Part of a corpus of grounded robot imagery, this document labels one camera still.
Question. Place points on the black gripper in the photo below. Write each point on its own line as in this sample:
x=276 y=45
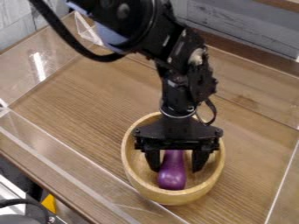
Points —
x=176 y=134

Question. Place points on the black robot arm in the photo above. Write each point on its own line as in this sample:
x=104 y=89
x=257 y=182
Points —
x=141 y=26

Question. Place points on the purple toy eggplant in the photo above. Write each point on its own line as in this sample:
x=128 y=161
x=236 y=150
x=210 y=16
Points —
x=170 y=177

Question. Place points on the brown wooden bowl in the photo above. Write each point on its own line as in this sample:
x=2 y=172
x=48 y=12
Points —
x=142 y=178

